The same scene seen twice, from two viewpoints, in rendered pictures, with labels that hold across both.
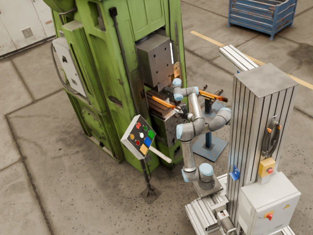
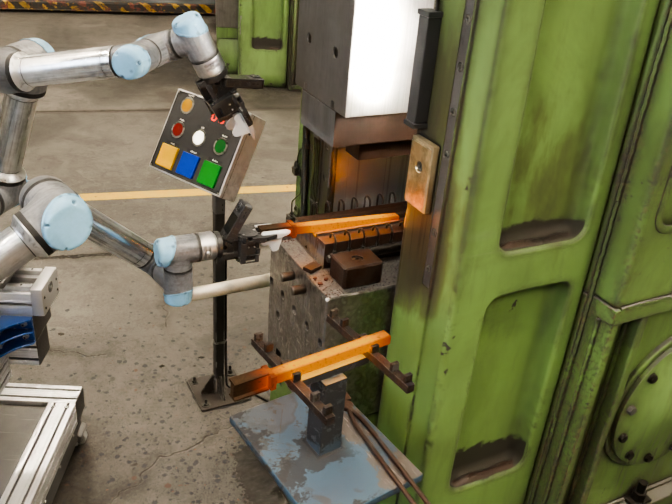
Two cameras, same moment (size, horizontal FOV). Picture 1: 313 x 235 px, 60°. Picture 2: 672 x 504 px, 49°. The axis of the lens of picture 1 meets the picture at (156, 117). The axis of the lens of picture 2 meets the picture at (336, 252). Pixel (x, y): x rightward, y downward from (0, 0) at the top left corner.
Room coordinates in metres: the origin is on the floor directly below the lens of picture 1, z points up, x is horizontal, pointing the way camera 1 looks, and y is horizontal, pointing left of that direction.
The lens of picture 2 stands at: (2.68, -1.95, 1.92)
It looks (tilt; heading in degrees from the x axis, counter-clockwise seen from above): 29 degrees down; 99
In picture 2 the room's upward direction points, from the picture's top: 5 degrees clockwise
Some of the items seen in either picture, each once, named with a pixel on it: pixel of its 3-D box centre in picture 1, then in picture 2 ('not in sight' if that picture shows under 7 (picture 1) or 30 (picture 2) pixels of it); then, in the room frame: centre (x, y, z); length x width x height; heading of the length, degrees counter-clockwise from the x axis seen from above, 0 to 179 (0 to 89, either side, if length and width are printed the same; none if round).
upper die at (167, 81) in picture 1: (150, 77); (386, 111); (2.49, -0.02, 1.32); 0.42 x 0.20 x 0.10; 38
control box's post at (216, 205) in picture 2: (143, 167); (218, 275); (1.92, 0.24, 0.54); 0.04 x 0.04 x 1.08; 38
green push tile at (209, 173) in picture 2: (151, 134); (210, 174); (1.94, 0.09, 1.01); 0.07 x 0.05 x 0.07; 153
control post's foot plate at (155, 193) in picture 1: (150, 191); (218, 381); (1.92, 0.25, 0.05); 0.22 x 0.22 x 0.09; 38
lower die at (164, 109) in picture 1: (155, 102); (372, 228); (2.49, -0.02, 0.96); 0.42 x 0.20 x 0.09; 38
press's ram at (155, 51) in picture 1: (150, 55); (405, 22); (2.51, -0.05, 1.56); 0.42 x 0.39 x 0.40; 38
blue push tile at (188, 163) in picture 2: (147, 141); (188, 165); (1.86, 0.13, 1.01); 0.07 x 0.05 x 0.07; 153
